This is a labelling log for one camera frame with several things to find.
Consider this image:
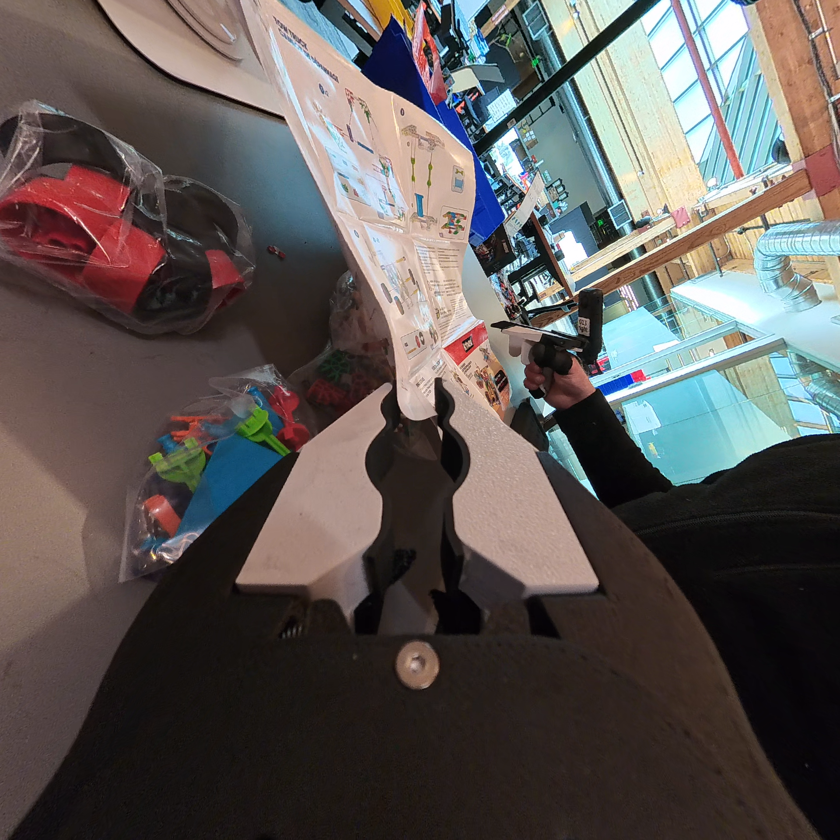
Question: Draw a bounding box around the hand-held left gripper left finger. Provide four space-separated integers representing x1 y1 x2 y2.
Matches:
235 382 398 636

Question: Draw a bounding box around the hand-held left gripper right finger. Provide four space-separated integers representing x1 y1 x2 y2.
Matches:
433 379 600 618

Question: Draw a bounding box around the white printed instruction sheet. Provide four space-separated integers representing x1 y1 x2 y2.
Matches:
239 0 511 421

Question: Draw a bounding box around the person's right forearm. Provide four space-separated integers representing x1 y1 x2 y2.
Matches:
553 388 676 509

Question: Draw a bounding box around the person's right hand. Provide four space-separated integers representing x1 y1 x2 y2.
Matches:
523 357 597 409

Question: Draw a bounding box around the bag of colourful plastic parts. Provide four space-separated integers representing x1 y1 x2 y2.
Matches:
118 364 316 581

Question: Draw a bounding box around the bag of small connector pieces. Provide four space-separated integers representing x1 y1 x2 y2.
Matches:
289 269 398 421

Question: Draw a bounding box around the wooden beam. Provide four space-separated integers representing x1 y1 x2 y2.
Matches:
528 167 818 329

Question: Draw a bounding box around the black steel beam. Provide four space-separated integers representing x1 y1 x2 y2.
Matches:
471 0 660 155

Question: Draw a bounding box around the person's black clothed torso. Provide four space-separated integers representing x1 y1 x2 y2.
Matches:
610 433 840 840

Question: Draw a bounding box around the blue panel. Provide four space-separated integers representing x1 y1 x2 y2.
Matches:
361 14 506 240

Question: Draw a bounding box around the red printed box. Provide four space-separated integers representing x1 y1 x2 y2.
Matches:
411 2 448 106

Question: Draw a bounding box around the bag of red black parts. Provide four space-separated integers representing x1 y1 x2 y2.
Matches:
0 100 257 336

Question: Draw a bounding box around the white round plate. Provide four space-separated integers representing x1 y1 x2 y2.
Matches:
164 0 245 63

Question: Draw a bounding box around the large silver ventilation duct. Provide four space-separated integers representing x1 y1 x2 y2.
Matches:
752 220 840 313

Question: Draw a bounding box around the small silver ventilation duct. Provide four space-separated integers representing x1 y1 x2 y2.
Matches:
786 351 840 421

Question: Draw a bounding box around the red steel post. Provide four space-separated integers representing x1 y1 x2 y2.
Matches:
669 0 747 179

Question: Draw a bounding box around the wooden post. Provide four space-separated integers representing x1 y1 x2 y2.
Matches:
755 0 840 198

